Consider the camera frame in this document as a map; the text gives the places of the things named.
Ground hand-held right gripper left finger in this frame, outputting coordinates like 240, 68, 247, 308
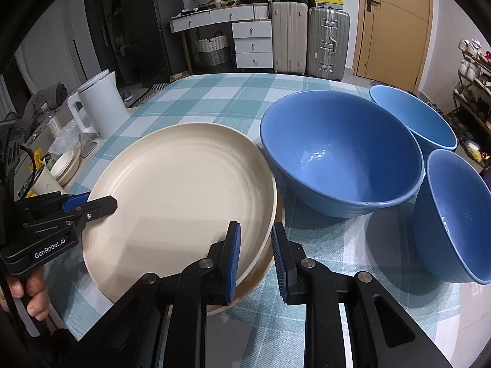
77, 220, 242, 368

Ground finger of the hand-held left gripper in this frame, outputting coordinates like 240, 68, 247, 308
23, 195, 118, 239
21, 193, 91, 216

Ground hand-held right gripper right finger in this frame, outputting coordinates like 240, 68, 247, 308
270, 223, 455, 368

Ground blue ceramic bowl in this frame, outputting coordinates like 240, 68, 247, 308
369, 85, 459, 158
412, 149, 491, 285
260, 90, 426, 218

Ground stacked small cream bowls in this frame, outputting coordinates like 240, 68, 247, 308
50, 149, 81, 185

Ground person's left hand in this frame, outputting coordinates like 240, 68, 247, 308
7, 266, 50, 320

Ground cream paper cup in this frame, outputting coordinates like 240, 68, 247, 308
30, 167, 64, 196

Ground clear plastic bag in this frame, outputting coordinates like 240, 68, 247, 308
49, 119, 83, 155

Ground clear plastic bottle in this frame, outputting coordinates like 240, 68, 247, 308
45, 103, 62, 137

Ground white electric kettle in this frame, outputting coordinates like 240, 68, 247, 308
67, 70, 131, 141

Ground grey jacket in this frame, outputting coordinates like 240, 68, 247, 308
23, 84, 69, 124

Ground tall dark cabinet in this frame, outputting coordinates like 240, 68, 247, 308
82, 0, 127, 85

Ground dark grey fridge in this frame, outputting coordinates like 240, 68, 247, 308
120, 0, 184, 87

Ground woven two-tone basket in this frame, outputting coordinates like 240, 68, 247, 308
197, 33, 231, 68

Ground yellow plastic bag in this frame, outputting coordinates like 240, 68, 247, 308
466, 141, 491, 164

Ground silver suitcase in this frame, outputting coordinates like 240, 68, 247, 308
307, 6, 350, 81

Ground beige suitcase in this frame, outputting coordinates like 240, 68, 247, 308
270, 1, 308, 76

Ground white desk with drawers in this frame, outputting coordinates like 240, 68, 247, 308
170, 5, 274, 70

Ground wooden shoe rack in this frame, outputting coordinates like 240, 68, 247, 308
452, 38, 491, 162

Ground wooden door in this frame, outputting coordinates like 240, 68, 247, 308
353, 0, 432, 81

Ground group of assorted shoes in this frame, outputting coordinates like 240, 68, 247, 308
458, 38, 491, 97

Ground black cable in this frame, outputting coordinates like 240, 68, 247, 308
17, 145, 40, 200

